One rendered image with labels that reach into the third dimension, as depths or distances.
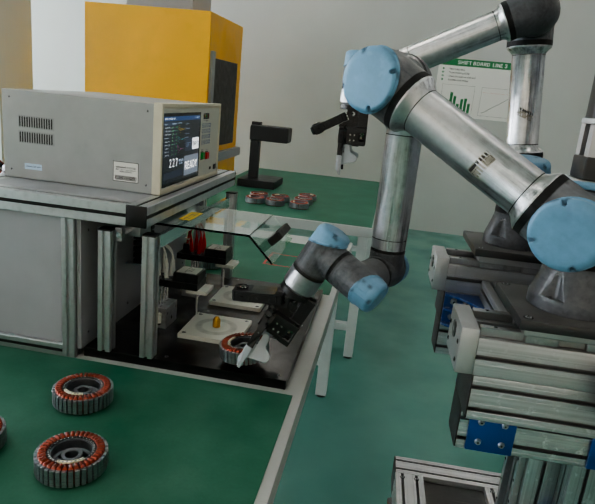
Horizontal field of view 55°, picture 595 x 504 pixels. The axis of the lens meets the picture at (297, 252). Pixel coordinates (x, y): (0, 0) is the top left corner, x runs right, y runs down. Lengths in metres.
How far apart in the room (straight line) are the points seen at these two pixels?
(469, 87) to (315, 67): 1.68
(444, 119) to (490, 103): 5.69
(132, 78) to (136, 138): 3.93
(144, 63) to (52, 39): 2.72
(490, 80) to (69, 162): 5.68
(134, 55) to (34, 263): 4.01
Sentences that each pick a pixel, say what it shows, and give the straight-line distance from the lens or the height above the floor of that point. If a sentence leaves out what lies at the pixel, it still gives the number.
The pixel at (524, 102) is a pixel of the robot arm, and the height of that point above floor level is 1.40.
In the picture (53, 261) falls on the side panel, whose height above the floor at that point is 0.97.
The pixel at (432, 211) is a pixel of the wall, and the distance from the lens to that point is 6.75.
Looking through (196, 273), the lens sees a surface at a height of 0.92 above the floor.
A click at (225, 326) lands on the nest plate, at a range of 1.49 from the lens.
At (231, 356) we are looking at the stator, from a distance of 1.28.
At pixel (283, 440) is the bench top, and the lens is 1.12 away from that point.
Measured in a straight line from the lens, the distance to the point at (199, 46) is 5.07.
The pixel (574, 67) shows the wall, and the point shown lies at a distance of 6.88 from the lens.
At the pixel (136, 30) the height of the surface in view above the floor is 1.75.
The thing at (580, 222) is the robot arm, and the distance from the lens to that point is 0.94.
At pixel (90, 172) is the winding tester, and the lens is 1.42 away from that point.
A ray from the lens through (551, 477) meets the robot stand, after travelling 1.57.
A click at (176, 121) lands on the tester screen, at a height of 1.28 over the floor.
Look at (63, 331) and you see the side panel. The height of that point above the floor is 0.81.
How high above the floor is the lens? 1.36
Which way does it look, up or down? 15 degrees down
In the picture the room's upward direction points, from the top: 6 degrees clockwise
